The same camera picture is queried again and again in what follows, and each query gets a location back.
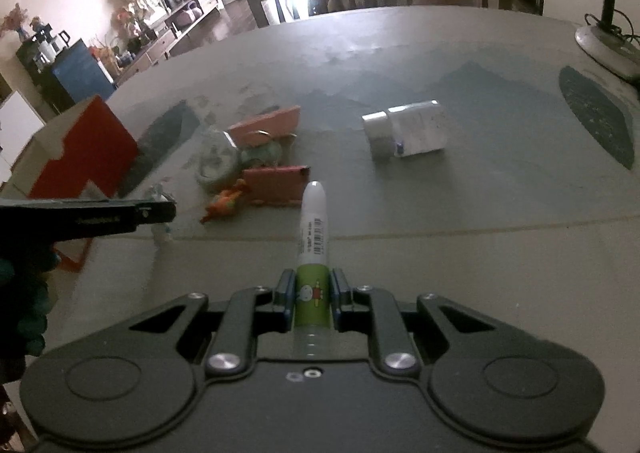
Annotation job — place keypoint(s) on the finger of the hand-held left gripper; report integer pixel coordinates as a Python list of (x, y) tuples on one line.
[(75, 219)]

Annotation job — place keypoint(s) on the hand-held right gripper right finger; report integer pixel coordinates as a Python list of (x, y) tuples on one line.
[(340, 300)]

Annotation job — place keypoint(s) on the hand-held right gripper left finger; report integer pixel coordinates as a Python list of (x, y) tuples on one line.
[(286, 300)]

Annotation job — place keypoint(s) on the green and white marker pen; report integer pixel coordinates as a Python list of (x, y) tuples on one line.
[(314, 243)]

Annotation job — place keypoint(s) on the orange and white cardboard box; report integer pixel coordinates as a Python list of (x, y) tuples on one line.
[(85, 153)]

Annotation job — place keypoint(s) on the red toy with orange fruit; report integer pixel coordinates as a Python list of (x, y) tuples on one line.
[(227, 203)]

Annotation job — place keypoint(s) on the person's left hand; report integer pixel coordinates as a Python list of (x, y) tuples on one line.
[(22, 303)]

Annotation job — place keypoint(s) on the white cabinet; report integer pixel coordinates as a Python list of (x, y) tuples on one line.
[(17, 128)]

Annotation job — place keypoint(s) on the small orange red box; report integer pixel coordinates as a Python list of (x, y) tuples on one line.
[(275, 183)]

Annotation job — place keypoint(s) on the leaf print table mat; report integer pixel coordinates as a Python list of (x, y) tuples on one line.
[(400, 193)]

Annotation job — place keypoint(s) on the blue cabinet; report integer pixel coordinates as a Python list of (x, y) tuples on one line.
[(82, 75)]

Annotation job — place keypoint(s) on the black coffee maker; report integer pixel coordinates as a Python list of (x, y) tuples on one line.
[(42, 53)]

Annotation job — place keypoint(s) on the pink plastic dish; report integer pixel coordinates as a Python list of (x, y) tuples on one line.
[(265, 125)]

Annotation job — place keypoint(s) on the orange flower bouquet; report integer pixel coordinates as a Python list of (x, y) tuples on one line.
[(129, 23)]

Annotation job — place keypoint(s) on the long wooden tv cabinet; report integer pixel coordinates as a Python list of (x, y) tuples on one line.
[(170, 33)]

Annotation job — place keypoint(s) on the red flowers in vase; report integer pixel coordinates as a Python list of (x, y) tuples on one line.
[(14, 18)]

